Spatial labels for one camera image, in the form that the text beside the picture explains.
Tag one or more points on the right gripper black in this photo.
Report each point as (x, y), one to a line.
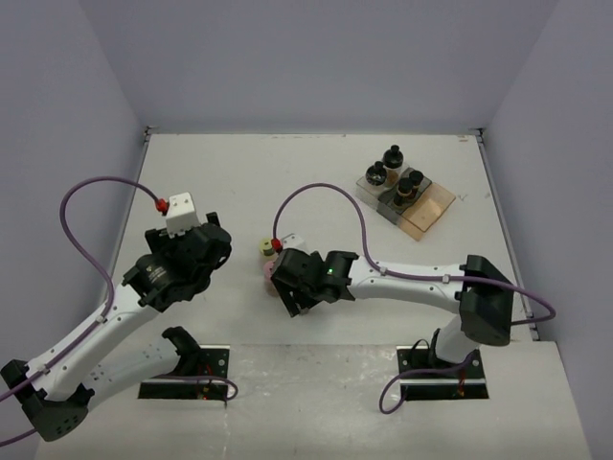
(291, 302)

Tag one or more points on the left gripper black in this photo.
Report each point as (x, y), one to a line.
(160, 241)

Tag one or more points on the pink lid spice jar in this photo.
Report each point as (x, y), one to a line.
(267, 273)

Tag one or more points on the yellow lid spice jar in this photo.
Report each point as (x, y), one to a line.
(266, 249)

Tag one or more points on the large white salt jar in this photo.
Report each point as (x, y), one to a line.
(376, 175)

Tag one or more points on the black cap bottle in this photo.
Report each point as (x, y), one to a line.
(404, 192)

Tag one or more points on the brown spice jar black lid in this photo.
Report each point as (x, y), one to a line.
(392, 160)

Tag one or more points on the black label spice bottle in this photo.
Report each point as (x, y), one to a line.
(416, 178)

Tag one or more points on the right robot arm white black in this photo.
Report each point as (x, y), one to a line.
(475, 292)

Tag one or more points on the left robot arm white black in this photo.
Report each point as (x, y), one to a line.
(58, 389)

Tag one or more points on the clear tiered organizer tray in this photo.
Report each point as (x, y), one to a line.
(418, 215)

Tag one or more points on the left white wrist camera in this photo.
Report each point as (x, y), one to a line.
(181, 216)

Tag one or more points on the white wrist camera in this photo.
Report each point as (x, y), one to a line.
(294, 241)
(181, 216)

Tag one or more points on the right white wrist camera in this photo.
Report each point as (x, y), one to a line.
(294, 241)

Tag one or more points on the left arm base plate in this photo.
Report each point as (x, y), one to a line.
(206, 383)

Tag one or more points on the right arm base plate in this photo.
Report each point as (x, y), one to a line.
(467, 384)

